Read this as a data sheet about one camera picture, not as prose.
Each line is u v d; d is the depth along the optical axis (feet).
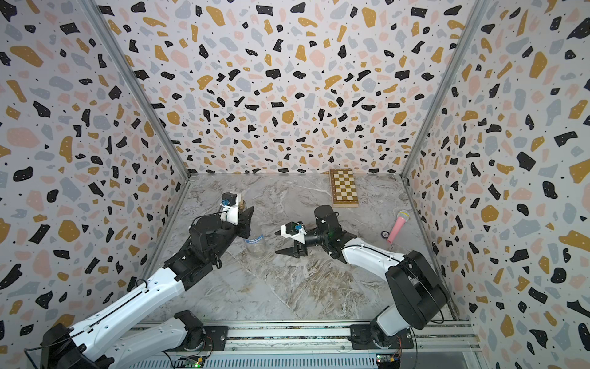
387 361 2.35
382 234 3.29
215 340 2.40
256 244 2.95
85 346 1.27
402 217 3.36
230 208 2.01
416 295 1.44
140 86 2.87
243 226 2.12
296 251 2.27
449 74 2.80
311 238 2.32
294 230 2.12
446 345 2.40
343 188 3.72
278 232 2.50
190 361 2.30
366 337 2.45
